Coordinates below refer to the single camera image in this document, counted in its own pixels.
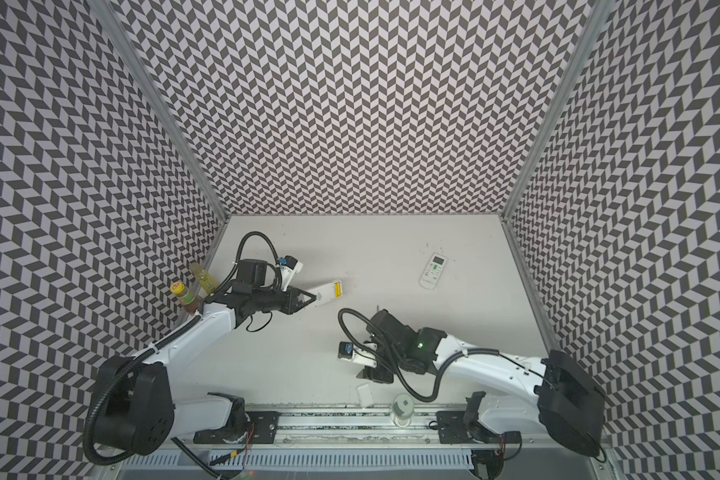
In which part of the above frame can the yellow-green drink bottle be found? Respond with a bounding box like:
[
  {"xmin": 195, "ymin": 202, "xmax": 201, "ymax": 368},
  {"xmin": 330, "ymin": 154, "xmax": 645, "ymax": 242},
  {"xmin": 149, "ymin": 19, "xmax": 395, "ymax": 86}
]
[{"xmin": 190, "ymin": 262, "xmax": 219, "ymax": 295}]

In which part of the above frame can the white battery cover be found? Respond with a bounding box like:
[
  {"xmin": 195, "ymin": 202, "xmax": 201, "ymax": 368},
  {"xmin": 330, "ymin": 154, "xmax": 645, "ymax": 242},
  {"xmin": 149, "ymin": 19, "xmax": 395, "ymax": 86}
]
[{"xmin": 357, "ymin": 383, "xmax": 375, "ymax": 408}]

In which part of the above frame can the aluminium right corner post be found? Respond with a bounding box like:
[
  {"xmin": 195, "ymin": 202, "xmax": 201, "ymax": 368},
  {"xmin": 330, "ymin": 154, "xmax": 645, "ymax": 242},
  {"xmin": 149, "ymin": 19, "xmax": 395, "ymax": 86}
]
[{"xmin": 501, "ymin": 0, "xmax": 617, "ymax": 224}]

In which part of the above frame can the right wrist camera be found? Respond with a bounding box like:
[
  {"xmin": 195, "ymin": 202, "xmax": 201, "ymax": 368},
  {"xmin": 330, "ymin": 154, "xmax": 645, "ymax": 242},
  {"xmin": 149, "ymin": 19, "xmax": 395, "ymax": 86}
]
[{"xmin": 337, "ymin": 341, "xmax": 378, "ymax": 368}]

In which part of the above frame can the aluminium left corner post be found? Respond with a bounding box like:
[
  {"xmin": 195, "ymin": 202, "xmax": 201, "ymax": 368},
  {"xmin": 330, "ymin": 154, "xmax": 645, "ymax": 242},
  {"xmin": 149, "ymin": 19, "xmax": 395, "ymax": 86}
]
[{"xmin": 87, "ymin": 0, "xmax": 229, "ymax": 221}]

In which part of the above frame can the white air conditioner remote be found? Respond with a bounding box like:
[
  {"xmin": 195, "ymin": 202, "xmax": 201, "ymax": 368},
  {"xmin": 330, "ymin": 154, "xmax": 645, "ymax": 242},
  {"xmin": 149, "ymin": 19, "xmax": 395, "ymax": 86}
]
[{"xmin": 308, "ymin": 280, "xmax": 344, "ymax": 307}]

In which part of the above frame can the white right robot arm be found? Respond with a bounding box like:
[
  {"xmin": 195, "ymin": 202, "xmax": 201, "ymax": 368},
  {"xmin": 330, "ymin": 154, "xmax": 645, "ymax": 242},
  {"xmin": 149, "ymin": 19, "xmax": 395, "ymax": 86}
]
[{"xmin": 337, "ymin": 308, "xmax": 606, "ymax": 461}]

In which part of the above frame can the red tea bottle yellow cap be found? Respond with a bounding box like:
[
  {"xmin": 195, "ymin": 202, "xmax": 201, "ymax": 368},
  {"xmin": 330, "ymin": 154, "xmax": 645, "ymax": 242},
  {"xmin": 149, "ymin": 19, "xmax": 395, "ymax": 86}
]
[{"xmin": 170, "ymin": 281, "xmax": 204, "ymax": 315}]

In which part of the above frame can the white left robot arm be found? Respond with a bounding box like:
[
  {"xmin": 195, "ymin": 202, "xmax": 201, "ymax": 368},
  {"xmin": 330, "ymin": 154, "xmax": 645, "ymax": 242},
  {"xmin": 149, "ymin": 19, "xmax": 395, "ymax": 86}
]
[{"xmin": 82, "ymin": 287, "xmax": 318, "ymax": 466}]

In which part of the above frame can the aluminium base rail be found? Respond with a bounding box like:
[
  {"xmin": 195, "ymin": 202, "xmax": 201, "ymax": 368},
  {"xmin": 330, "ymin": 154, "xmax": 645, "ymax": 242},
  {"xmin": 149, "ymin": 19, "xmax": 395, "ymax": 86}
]
[{"xmin": 191, "ymin": 407, "xmax": 517, "ymax": 451}]

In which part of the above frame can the aluminium corner post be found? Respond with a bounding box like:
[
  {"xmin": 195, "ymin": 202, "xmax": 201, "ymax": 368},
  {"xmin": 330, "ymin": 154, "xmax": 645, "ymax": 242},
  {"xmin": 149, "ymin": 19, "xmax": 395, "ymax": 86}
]
[
  {"xmin": 87, "ymin": 0, "xmax": 229, "ymax": 221},
  {"xmin": 501, "ymin": 0, "xmax": 617, "ymax": 224}
]

